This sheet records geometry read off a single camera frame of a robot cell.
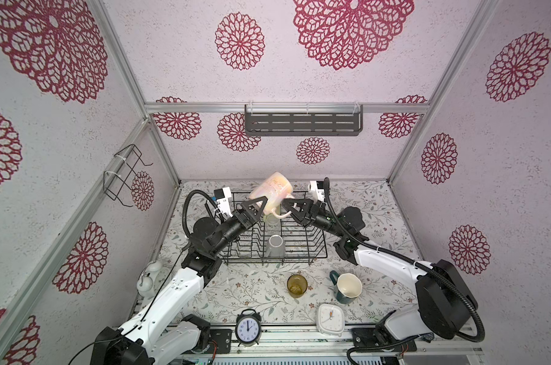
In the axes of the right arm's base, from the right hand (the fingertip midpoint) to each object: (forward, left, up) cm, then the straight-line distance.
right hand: (283, 205), depth 64 cm
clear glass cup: (+14, +5, -29) cm, 33 cm away
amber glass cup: (-10, -5, -36) cm, 38 cm away
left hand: (+2, +6, -2) cm, 7 cm away
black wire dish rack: (+10, -4, -36) cm, 38 cm away
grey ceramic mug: (0, +3, -25) cm, 25 cm away
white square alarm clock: (-21, -16, -34) cm, 43 cm away
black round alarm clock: (-25, +11, -33) cm, 43 cm away
